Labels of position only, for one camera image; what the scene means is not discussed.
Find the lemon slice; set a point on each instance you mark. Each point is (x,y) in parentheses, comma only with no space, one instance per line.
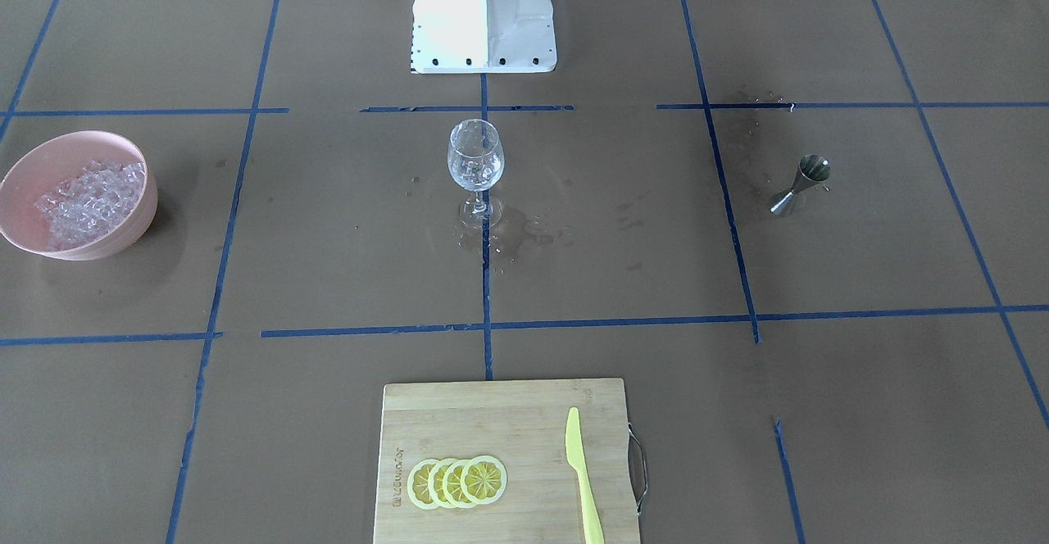
(436,482)
(452,485)
(418,485)
(483,480)

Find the steel cocktail jigger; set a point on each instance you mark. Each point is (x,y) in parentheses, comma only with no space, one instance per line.
(812,170)

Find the white camera mast base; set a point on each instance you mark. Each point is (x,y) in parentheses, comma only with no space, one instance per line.
(483,37)

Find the yellow plastic knife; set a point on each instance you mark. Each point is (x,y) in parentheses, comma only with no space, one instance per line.
(575,457)

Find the clear wine glass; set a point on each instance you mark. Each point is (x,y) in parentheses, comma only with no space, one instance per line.
(475,162)

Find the bamboo cutting board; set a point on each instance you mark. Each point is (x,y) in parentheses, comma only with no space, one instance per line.
(521,422)

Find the pink bowl of ice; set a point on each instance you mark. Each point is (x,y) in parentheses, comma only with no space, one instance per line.
(79,197)

